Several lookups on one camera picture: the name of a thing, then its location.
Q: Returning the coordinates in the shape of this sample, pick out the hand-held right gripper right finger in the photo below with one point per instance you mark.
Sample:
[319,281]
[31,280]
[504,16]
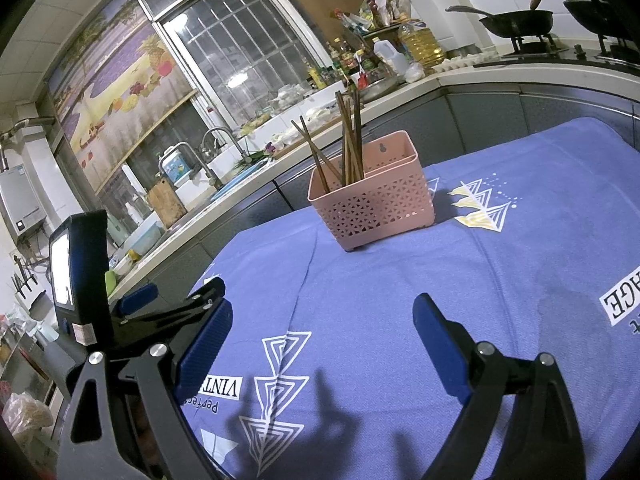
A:
[442,350]

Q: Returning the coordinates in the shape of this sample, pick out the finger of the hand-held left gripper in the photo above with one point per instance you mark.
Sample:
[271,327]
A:
[140,296]
[170,315]

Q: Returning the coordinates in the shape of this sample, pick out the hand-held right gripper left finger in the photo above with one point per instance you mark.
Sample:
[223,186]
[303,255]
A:
[205,345]

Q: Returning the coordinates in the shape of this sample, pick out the pink perforated plastic basket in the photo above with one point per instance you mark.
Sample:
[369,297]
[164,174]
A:
[380,210]

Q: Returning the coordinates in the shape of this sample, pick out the dark wooden chopstick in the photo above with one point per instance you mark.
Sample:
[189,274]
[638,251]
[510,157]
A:
[347,160]

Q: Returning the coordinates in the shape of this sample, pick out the light blue plastic basin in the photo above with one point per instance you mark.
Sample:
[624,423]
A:
[145,234]

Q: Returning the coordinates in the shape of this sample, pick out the blue printed tablecloth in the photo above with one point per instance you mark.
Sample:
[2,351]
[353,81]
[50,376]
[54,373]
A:
[380,310]

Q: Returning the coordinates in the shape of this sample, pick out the white water heater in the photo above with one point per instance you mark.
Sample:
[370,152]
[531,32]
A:
[22,200]

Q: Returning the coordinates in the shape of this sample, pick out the wooden cutting board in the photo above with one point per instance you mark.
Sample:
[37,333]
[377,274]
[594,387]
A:
[167,202]

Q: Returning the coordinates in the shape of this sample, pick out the square chrome faucet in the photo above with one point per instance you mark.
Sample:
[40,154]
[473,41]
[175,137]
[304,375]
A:
[205,170]

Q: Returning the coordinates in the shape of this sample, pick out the kitchen sink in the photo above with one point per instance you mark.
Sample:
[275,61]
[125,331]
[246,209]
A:
[231,185]

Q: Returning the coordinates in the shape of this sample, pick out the clear plastic bag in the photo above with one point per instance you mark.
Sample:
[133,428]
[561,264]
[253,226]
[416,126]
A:
[25,412]

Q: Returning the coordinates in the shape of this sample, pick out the metal flue pipe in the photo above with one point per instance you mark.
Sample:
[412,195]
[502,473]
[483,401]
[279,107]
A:
[30,122]

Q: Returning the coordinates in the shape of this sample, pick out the curved chrome faucet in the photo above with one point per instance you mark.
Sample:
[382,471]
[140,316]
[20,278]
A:
[239,149]

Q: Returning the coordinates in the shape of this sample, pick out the barred window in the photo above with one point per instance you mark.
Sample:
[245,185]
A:
[235,45]

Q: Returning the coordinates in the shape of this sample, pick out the metal basin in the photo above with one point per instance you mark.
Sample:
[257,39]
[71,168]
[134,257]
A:
[380,89]

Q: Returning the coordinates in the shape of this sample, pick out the kitchen counter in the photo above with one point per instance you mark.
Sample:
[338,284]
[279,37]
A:
[500,73]

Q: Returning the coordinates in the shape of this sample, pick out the white egg tray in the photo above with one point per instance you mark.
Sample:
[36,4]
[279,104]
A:
[457,62]

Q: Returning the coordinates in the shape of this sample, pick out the white plastic jug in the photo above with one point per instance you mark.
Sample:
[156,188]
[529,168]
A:
[390,57]

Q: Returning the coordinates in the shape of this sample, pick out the yellow cooking oil bottle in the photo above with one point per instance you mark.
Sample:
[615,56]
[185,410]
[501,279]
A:
[422,45]

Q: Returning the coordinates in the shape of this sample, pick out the cluster of condiment bottles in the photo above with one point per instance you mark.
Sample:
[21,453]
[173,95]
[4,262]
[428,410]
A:
[345,57]

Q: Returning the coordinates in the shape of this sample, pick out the gas stove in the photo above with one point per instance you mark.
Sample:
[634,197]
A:
[540,50]

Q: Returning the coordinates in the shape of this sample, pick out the black wok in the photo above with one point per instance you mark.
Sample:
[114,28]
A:
[520,22]

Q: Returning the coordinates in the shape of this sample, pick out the snack plastic bag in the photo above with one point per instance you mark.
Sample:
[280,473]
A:
[395,7]

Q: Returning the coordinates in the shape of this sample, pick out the fruit wall poster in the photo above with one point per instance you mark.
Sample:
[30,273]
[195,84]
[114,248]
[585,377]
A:
[115,90]

